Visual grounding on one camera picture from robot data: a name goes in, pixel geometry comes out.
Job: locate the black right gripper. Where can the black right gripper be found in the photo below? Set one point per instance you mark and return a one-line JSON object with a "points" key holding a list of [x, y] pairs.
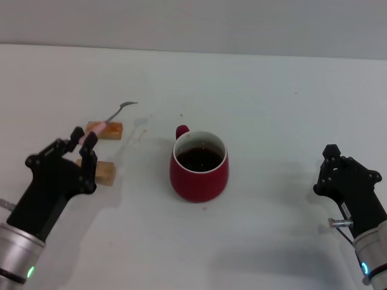
{"points": [[359, 202]]}

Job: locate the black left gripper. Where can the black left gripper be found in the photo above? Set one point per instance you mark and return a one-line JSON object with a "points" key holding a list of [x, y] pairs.
{"points": [[48, 187]]}

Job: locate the red ceramic cup with coffee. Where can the red ceramic cup with coffee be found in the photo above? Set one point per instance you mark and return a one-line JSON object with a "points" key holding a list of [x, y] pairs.
{"points": [[198, 184]]}

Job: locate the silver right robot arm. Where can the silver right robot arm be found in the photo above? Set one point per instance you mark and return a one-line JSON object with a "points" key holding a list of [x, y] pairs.
{"points": [[373, 253]]}

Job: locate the plain light wooden block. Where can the plain light wooden block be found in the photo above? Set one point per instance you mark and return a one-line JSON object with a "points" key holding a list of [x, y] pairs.
{"points": [[106, 173]]}

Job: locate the orange stained wooden block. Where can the orange stained wooden block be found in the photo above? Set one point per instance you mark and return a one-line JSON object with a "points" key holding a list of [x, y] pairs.
{"points": [[113, 131]]}

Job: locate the metal plug on right gripper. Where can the metal plug on right gripper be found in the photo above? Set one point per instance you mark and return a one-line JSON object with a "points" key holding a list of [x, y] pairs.
{"points": [[340, 223]]}

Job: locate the metal plug on gripper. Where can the metal plug on gripper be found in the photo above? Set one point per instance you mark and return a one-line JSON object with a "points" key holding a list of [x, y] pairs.
{"points": [[6, 204], [340, 223]]}

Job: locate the metal plug on left gripper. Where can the metal plug on left gripper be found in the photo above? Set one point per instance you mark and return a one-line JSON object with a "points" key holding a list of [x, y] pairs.
{"points": [[6, 204]]}

